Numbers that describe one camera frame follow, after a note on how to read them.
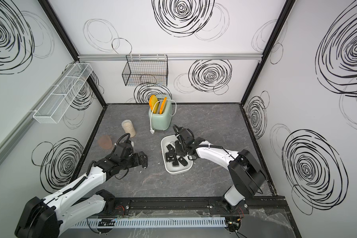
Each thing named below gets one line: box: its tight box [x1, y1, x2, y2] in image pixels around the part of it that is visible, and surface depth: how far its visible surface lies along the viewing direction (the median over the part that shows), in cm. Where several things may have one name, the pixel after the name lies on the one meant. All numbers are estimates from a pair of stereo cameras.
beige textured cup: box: [121, 119, 136, 138], surface depth 97 cm
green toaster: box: [148, 94, 173, 131], surface depth 96 cm
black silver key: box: [172, 160, 180, 168], surface depth 88 cm
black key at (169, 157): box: [165, 152, 175, 163], surface depth 90 cm
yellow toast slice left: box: [148, 94, 160, 114], surface depth 95 cm
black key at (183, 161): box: [178, 156, 188, 167], surface depth 91 cm
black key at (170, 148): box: [165, 143, 176, 154], surface depth 93 cm
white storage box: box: [160, 134, 194, 176], surface depth 90 cm
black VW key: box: [169, 152, 178, 162], surface depth 91 cm
